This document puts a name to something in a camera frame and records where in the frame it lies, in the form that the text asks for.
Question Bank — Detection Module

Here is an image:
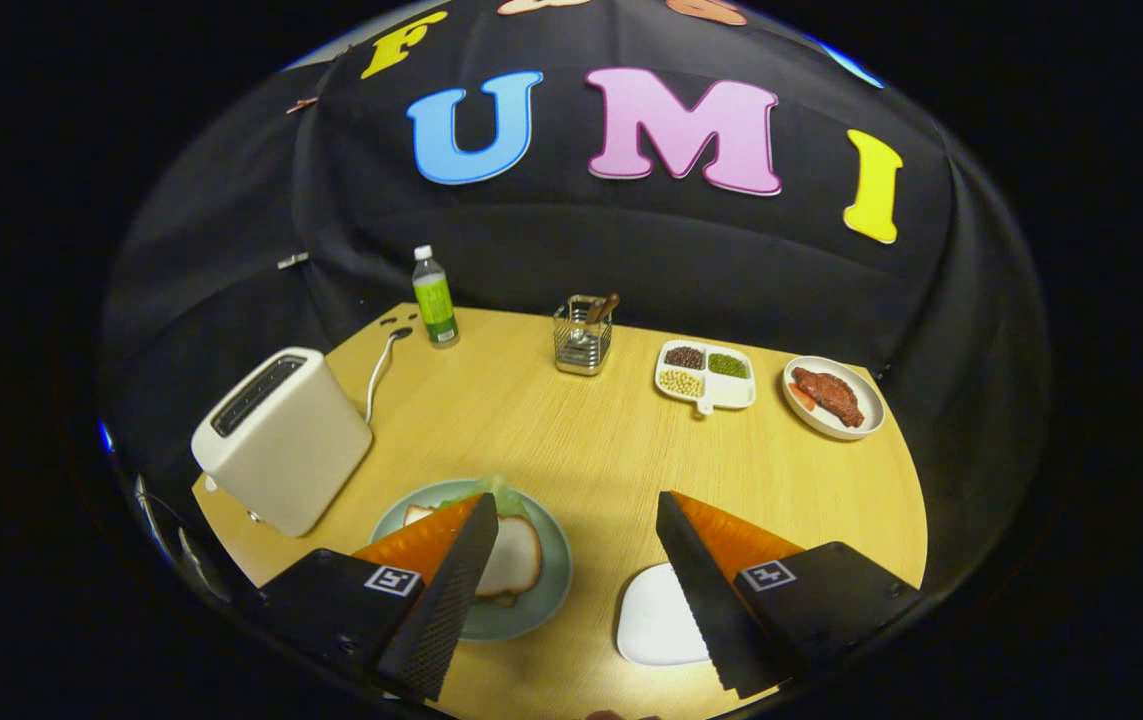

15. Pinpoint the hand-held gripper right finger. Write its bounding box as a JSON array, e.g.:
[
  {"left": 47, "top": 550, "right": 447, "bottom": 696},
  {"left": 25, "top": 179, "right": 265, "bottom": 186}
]
[{"left": 656, "top": 490, "right": 922, "bottom": 699}]

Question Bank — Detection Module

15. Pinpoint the brown meat piece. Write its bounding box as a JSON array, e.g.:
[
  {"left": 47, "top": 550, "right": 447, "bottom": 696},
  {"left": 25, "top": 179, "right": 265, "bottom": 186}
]
[{"left": 792, "top": 367, "right": 866, "bottom": 429}]

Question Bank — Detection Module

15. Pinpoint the white toaster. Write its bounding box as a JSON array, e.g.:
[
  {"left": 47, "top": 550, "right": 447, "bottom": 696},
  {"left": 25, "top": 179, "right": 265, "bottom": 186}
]
[{"left": 191, "top": 347, "right": 374, "bottom": 539}]

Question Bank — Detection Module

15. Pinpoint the white square plate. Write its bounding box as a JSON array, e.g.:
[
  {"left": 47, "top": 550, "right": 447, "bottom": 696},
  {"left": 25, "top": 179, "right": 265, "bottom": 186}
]
[{"left": 616, "top": 562, "right": 712, "bottom": 668}]

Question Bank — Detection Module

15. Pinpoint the white divided dish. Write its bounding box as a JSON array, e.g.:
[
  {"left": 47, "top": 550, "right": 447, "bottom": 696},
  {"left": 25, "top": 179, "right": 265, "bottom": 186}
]
[{"left": 654, "top": 340, "right": 758, "bottom": 416}]

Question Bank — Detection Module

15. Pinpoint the green lettuce leaf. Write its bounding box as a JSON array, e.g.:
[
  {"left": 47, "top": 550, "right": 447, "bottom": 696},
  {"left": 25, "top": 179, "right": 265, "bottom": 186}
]
[{"left": 436, "top": 475, "right": 530, "bottom": 521}]

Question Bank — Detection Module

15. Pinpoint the round-topped bread slice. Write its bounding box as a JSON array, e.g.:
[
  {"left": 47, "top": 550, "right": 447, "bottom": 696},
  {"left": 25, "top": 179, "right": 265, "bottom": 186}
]
[{"left": 476, "top": 515, "right": 543, "bottom": 598}]

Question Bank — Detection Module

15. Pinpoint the black backdrop cloth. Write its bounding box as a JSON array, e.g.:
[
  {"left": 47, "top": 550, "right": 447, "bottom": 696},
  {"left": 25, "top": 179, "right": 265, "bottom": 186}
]
[{"left": 96, "top": 0, "right": 1052, "bottom": 601}]

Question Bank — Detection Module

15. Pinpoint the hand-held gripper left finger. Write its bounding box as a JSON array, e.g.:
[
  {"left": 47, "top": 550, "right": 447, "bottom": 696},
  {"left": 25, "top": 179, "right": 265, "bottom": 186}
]
[{"left": 256, "top": 492, "right": 500, "bottom": 703}]

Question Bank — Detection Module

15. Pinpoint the white toaster cable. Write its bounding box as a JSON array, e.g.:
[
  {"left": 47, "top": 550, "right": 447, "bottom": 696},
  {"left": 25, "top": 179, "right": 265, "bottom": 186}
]
[{"left": 364, "top": 326, "right": 414, "bottom": 424}]

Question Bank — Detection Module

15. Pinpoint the green label plastic bottle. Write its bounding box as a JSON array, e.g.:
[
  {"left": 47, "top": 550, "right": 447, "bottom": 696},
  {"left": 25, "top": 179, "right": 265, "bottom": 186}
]
[{"left": 412, "top": 245, "right": 461, "bottom": 349}]

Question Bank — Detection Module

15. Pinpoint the metal wire utensil holder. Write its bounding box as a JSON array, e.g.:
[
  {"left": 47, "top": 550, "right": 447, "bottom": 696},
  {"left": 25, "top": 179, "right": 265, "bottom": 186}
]
[{"left": 553, "top": 294, "right": 615, "bottom": 377}]

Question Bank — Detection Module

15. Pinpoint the white oval plate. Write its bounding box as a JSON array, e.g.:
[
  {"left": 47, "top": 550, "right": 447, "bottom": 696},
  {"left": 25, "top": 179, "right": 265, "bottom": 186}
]
[{"left": 782, "top": 356, "right": 887, "bottom": 442}]

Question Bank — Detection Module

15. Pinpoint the pale green round plate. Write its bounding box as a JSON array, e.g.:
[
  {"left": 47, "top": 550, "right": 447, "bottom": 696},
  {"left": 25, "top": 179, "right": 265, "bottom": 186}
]
[{"left": 369, "top": 478, "right": 574, "bottom": 642}]

